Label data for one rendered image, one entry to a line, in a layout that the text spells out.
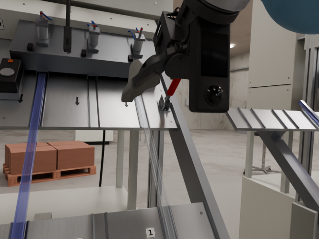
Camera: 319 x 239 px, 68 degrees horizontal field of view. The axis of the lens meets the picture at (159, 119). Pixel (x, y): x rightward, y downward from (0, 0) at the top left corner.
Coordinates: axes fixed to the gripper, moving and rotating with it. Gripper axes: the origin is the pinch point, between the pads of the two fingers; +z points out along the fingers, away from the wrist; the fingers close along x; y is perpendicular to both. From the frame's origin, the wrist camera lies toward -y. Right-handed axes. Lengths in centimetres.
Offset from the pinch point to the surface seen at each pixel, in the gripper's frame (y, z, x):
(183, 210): -16.5, 8.3, -3.5
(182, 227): -19.2, 7.8, -2.6
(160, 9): 42.9, 8.2, -9.6
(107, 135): 272, 520, -72
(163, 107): 8.0, 11.4, -5.3
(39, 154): 116, 278, 54
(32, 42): 22.5, 9.1, 23.9
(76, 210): -2, 67, 13
